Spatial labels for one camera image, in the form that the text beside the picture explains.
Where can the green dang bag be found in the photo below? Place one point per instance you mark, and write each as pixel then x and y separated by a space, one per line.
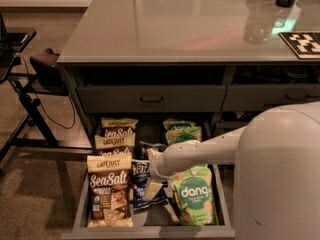
pixel 193 195
pixel 174 124
pixel 179 135

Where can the rear green Dang bag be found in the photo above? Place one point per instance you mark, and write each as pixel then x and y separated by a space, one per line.
pixel 174 124

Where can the grey counter cabinet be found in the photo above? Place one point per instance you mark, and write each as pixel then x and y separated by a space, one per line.
pixel 185 42

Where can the middle brown Sea Salt bag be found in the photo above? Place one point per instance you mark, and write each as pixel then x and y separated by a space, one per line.
pixel 118 145

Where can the grey top right drawer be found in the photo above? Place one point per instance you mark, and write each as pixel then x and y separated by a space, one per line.
pixel 258 97

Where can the open grey middle drawer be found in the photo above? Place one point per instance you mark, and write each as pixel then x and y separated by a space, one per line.
pixel 160 221

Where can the blue kettle chip bag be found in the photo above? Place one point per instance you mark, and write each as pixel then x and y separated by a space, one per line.
pixel 142 150
pixel 139 177

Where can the black white fiducial marker tag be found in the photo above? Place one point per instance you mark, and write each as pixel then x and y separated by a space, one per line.
pixel 306 45

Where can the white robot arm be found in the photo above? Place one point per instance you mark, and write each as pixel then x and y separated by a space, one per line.
pixel 276 176

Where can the rear brown Sea Salt bag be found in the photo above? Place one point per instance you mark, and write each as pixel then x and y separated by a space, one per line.
pixel 117 127

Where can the grey top left drawer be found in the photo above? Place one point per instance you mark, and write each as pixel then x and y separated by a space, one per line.
pixel 151 98

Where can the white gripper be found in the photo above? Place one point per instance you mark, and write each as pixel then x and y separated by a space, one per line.
pixel 159 165

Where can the brown sea salt bag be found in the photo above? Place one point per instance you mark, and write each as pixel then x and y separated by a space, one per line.
pixel 118 145
pixel 117 127
pixel 109 181

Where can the front brown Sea Salt bag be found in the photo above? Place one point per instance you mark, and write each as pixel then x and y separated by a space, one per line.
pixel 109 181

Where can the front green Dang bag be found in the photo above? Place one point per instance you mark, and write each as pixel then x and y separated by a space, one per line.
pixel 193 195

